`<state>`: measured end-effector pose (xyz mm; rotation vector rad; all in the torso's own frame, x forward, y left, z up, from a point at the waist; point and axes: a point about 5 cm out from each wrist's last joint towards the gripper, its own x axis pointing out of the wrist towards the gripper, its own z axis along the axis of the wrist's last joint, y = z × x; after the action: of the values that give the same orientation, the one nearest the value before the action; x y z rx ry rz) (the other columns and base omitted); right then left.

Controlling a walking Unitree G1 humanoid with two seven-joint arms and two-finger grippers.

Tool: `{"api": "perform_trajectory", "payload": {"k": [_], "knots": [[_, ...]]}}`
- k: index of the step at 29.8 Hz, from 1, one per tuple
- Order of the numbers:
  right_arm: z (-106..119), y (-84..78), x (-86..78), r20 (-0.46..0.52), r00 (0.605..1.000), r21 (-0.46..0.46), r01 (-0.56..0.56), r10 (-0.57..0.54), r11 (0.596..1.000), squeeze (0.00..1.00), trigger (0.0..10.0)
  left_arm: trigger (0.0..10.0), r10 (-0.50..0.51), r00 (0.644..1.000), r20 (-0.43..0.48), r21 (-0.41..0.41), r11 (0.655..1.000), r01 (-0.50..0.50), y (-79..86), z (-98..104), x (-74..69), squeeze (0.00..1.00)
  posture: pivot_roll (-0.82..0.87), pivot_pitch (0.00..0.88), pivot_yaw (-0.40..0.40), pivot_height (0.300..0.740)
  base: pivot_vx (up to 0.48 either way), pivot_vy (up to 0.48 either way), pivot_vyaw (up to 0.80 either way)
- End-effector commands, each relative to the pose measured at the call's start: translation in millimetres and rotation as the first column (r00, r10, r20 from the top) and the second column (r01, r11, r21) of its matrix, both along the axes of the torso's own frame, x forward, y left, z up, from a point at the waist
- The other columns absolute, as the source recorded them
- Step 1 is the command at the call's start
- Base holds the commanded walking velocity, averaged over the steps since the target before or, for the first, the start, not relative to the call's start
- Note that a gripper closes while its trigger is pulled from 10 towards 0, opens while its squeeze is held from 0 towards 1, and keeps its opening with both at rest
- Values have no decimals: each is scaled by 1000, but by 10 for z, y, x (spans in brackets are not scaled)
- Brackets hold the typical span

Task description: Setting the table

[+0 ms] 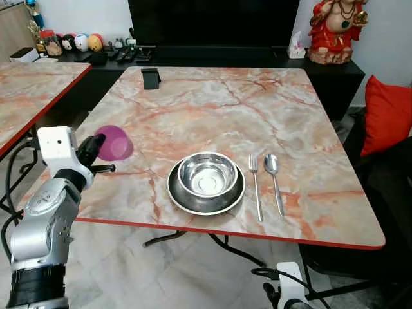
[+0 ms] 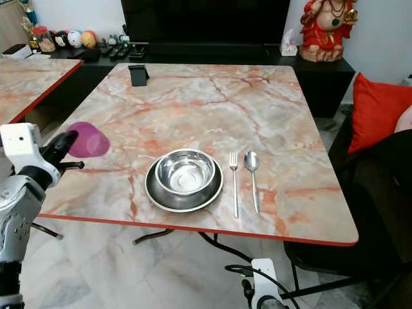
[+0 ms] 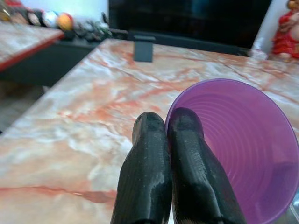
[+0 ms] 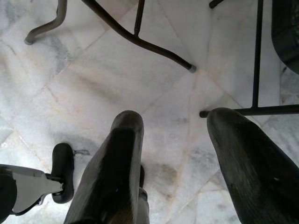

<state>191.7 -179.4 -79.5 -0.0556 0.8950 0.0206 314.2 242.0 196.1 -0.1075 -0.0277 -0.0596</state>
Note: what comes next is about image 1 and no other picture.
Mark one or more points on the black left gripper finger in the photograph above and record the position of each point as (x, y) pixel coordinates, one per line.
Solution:
(96, 145)

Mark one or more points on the purple plastic cup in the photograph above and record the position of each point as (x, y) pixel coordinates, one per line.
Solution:
(117, 144)

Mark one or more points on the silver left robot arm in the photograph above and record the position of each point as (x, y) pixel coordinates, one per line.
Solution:
(45, 232)

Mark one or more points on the black phone stand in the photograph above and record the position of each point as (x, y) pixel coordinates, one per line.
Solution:
(151, 78)

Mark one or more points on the dark sofa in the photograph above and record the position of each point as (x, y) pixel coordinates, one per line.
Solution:
(386, 206)

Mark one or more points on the red cushion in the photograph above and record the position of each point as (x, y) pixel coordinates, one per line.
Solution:
(386, 116)

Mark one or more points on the black remote controls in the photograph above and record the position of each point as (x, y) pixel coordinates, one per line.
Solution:
(122, 53)

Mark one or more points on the yellow orange egg figure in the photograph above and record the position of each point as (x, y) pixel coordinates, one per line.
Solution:
(95, 43)

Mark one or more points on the white blue egg figure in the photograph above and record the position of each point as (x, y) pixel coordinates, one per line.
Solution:
(81, 42)

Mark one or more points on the dark egg figure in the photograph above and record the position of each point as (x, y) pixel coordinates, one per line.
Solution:
(68, 43)

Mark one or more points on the jar with red lid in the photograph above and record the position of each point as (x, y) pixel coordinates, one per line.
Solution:
(50, 44)

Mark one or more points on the round steel plate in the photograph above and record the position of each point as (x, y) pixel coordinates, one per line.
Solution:
(193, 202)

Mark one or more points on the steel fork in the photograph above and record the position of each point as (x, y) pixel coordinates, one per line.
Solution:
(255, 187)

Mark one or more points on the steel bowl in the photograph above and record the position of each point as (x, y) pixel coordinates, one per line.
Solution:
(207, 175)

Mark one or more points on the white and black box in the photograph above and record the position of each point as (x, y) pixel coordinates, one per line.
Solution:
(24, 55)

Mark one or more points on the steel spoon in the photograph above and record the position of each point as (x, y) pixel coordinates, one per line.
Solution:
(271, 163)

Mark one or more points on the wooden cabinet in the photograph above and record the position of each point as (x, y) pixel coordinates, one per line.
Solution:
(14, 32)

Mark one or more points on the black television console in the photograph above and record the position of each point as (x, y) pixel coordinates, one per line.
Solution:
(322, 80)

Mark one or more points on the black television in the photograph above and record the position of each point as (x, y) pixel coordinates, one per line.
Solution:
(212, 22)

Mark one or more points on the red laughing Buddha statue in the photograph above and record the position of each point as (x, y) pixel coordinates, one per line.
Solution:
(335, 32)

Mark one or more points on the white tissue box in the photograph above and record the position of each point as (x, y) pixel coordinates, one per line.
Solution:
(297, 49)

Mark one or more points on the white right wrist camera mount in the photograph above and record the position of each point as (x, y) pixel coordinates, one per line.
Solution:
(293, 283)

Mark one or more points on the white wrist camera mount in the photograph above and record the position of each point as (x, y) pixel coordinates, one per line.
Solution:
(56, 149)
(293, 283)

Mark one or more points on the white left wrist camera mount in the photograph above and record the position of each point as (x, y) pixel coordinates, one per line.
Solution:
(56, 149)

